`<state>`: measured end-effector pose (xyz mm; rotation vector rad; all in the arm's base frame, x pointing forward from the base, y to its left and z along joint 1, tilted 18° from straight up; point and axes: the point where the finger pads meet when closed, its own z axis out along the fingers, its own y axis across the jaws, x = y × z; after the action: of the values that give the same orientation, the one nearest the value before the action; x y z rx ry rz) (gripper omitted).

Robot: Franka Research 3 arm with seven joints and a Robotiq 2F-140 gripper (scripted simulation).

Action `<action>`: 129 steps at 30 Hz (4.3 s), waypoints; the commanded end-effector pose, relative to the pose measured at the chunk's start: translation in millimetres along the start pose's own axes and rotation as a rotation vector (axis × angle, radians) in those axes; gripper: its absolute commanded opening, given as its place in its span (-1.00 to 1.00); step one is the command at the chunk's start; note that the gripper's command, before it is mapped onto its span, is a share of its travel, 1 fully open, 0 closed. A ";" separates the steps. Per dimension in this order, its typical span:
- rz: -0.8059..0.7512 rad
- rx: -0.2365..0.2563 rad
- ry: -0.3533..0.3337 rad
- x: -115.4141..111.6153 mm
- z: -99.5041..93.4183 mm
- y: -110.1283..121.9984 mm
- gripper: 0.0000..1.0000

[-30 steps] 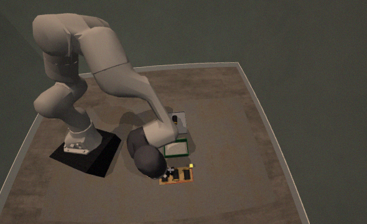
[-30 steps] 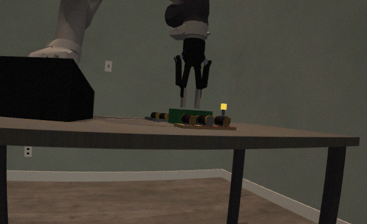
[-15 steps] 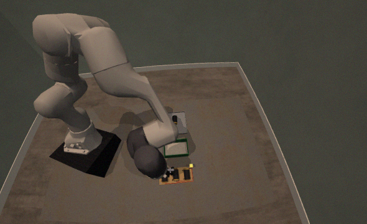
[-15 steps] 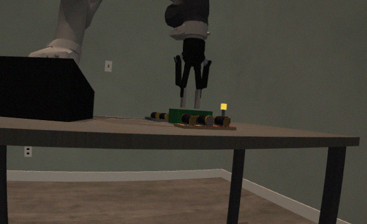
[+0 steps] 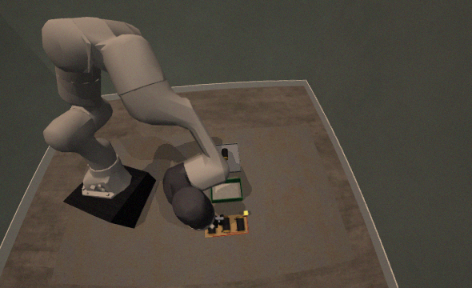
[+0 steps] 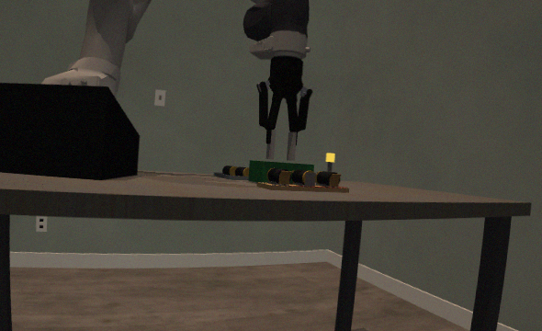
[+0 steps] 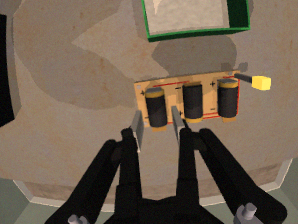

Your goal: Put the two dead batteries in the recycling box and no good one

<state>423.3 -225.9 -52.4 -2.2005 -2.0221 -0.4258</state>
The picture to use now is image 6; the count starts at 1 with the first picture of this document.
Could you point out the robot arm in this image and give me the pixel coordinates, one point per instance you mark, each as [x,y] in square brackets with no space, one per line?
[110,24]

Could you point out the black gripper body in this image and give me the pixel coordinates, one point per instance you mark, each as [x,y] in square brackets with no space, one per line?
[288,69]

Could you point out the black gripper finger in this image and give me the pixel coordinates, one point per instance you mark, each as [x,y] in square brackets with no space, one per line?
[293,117]
[264,119]

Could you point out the green open-top box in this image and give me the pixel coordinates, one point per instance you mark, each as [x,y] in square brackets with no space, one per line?
[259,169]

